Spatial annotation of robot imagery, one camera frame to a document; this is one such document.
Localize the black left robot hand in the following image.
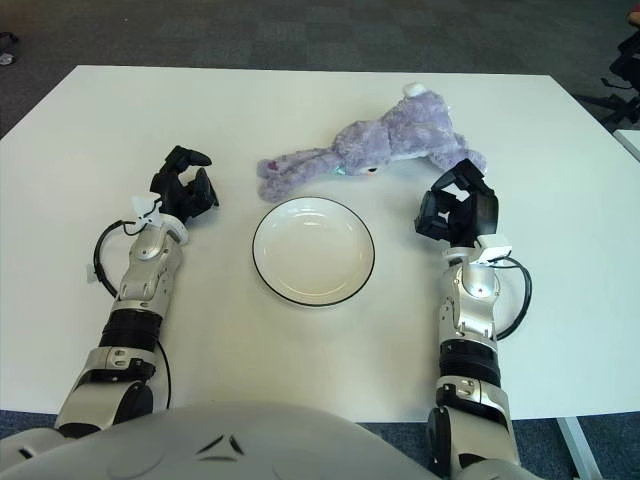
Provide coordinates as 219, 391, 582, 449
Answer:
148, 145, 221, 227

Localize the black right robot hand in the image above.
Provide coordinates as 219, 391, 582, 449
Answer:
413, 159, 500, 249

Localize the purple plush bunny doll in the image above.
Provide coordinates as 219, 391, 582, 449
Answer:
256, 82, 489, 204

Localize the white plate with black rim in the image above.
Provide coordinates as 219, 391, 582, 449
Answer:
251, 196, 376, 309

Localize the white side table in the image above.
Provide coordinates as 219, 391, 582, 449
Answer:
613, 128, 640, 164

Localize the black office chair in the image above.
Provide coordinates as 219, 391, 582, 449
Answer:
602, 29, 640, 131

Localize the white table leg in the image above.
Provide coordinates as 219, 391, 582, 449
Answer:
557, 417, 599, 480

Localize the silver robot torso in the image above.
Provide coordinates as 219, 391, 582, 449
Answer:
0, 402, 436, 480

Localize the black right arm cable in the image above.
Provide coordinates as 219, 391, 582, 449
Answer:
492, 254, 532, 341

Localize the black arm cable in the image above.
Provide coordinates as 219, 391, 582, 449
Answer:
92, 218, 174, 411
492, 254, 532, 341

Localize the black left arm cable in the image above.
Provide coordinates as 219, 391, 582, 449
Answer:
92, 218, 174, 411

